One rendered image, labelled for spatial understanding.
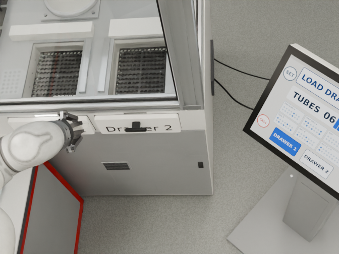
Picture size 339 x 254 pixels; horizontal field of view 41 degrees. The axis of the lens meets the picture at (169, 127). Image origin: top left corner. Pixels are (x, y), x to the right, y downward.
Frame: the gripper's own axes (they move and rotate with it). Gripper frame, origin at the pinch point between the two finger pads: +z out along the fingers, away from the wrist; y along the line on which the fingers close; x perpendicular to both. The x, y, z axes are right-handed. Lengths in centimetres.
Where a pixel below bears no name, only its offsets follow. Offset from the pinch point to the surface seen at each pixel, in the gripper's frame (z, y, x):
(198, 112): 11.8, -3.3, -36.9
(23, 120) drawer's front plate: 9.6, 5.3, 23.8
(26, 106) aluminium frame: 5.7, 9.8, 19.6
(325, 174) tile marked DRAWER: -7, -26, -71
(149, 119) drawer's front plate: 10.8, -2.4, -20.3
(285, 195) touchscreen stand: 87, -58, -64
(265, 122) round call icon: 0, -9, -57
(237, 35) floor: 148, 29, -56
